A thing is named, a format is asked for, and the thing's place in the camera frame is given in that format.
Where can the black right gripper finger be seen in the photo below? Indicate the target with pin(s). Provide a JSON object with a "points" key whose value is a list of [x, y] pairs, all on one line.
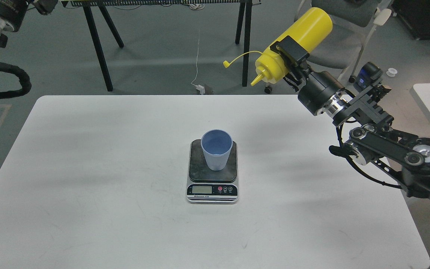
{"points": [[298, 75], [290, 51]]}

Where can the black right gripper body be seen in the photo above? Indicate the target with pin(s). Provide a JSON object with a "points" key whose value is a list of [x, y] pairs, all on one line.
{"points": [[320, 94]]}

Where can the yellow squeeze bottle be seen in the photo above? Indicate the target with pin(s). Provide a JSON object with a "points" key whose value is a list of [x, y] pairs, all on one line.
{"points": [[309, 31]]}

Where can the blue ribbed plastic cup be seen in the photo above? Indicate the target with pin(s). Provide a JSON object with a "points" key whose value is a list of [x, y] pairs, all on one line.
{"points": [[216, 146]]}

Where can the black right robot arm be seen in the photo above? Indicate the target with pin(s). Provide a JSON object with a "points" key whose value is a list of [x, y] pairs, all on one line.
{"points": [[364, 129]]}

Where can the digital kitchen scale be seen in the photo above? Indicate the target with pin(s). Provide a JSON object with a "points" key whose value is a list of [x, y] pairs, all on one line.
{"points": [[208, 186]]}

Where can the black-legged background table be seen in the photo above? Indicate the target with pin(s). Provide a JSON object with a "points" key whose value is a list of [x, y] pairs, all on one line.
{"points": [[177, 33]]}

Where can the grey office chair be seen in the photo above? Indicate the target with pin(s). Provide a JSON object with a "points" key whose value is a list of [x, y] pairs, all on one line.
{"points": [[354, 21]]}

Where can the white spool on floor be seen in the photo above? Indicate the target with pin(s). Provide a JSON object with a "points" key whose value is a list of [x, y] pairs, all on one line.
{"points": [[391, 72]]}

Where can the white power adapter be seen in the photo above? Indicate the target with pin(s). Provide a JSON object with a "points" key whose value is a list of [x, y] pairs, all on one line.
{"points": [[204, 89]]}

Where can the black cabinet in corner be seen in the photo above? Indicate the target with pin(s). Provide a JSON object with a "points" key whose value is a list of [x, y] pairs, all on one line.
{"points": [[415, 14]]}

